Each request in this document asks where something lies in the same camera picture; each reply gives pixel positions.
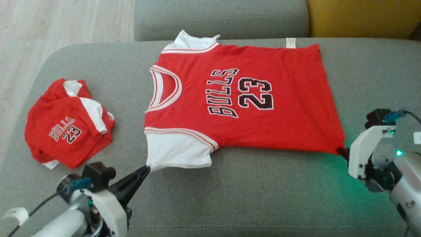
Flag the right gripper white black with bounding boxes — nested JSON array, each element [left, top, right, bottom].
[[336, 125, 397, 180]]

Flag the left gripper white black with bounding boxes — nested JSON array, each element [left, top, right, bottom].
[[84, 166, 151, 237]]

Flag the red Bulls 23 shorts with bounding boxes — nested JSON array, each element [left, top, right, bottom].
[[24, 78, 116, 170]]

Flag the red Bulls 23 jersey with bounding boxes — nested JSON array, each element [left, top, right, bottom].
[[144, 30, 347, 171]]

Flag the grey sofa seat cushion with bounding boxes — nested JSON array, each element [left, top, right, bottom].
[[0, 37, 421, 237]]

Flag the yellow sofa cushion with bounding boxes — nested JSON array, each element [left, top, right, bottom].
[[307, 0, 421, 40]]

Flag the left camera cable teal plug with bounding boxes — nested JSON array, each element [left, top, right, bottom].
[[7, 177, 93, 237]]

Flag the camera cable teal plug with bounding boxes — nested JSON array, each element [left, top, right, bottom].
[[383, 109, 421, 126], [7, 177, 93, 237]]

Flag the right camera cable teal plug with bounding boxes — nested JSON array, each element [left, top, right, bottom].
[[383, 109, 421, 126]]

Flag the white left cable label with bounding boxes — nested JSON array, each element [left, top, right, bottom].
[[1, 207, 30, 225]]

